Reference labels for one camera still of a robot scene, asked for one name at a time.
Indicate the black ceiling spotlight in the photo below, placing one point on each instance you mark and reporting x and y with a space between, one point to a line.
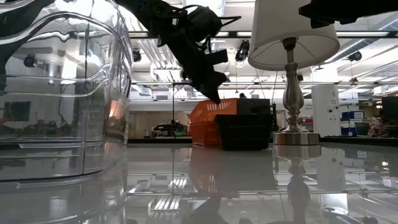
136 56
242 51
355 56

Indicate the black device with green part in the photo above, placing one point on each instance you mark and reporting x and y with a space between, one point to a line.
171 128

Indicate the white pillar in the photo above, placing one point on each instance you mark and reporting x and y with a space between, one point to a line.
326 109

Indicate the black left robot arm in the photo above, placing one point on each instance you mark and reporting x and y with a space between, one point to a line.
149 12

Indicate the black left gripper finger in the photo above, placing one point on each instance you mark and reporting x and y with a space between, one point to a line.
219 81
208 90

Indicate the blue storage bin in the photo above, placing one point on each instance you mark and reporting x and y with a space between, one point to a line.
348 130
353 115

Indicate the silver lamp with white shade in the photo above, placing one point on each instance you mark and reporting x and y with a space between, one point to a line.
292 93

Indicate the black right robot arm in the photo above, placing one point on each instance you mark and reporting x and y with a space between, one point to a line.
379 9

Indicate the person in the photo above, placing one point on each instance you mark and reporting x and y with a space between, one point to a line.
242 96
377 126

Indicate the black computer monitor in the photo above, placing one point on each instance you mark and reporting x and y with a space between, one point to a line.
390 109
253 107

